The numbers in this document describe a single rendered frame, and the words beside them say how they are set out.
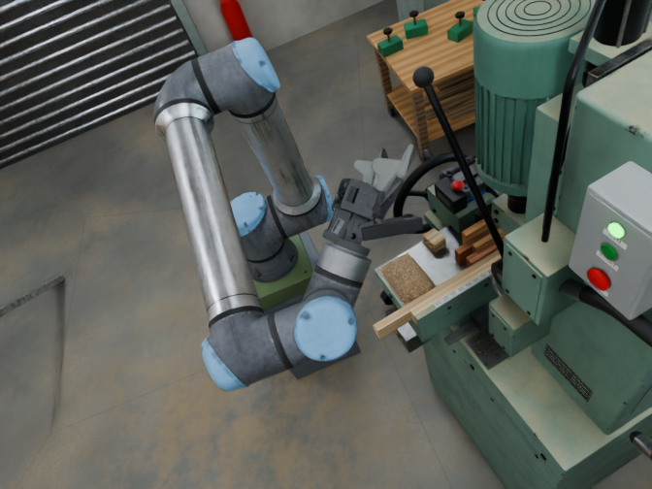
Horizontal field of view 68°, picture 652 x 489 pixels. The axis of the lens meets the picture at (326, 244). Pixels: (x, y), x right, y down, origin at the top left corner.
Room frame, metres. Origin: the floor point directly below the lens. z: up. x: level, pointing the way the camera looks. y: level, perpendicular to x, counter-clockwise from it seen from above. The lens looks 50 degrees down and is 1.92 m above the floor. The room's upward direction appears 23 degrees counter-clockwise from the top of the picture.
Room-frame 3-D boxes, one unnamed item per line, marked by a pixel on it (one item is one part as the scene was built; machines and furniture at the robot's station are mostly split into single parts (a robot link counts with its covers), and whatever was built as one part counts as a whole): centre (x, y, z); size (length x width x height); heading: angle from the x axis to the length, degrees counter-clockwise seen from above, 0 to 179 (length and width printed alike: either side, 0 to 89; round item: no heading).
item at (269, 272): (1.10, 0.19, 0.67); 0.19 x 0.19 x 0.10
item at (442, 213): (0.77, -0.38, 0.91); 0.15 x 0.14 x 0.09; 99
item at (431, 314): (0.55, -0.41, 0.93); 0.60 x 0.02 x 0.06; 99
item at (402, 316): (0.57, -0.32, 0.92); 0.60 x 0.02 x 0.04; 99
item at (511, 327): (0.38, -0.28, 1.02); 0.09 x 0.07 x 0.12; 99
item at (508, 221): (0.56, -0.41, 1.03); 0.14 x 0.07 x 0.09; 9
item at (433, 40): (2.06, -0.95, 0.32); 0.66 x 0.57 x 0.64; 89
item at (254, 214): (1.11, 0.19, 0.81); 0.17 x 0.15 x 0.18; 88
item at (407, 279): (0.63, -0.15, 0.92); 0.14 x 0.09 x 0.04; 9
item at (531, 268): (0.35, -0.29, 1.22); 0.09 x 0.08 x 0.15; 9
